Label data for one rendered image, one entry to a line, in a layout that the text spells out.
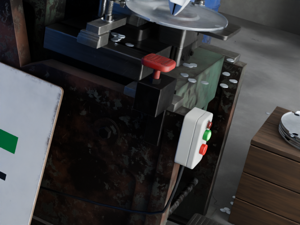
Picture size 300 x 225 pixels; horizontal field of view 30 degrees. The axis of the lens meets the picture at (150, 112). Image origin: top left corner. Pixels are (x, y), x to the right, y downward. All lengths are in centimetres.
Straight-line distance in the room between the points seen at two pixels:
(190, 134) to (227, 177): 107
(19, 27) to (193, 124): 55
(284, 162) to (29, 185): 87
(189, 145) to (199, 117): 7
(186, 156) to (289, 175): 67
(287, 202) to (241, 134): 85
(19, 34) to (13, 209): 48
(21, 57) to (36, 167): 30
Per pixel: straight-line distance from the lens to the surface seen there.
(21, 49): 156
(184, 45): 155
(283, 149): 195
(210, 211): 210
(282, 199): 202
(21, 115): 154
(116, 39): 151
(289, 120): 210
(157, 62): 124
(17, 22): 155
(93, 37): 142
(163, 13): 153
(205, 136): 136
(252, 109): 313
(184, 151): 137
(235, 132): 281
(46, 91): 149
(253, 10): 497
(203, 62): 166
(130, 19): 156
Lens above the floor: 118
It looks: 25 degrees down
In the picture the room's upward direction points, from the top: 11 degrees clockwise
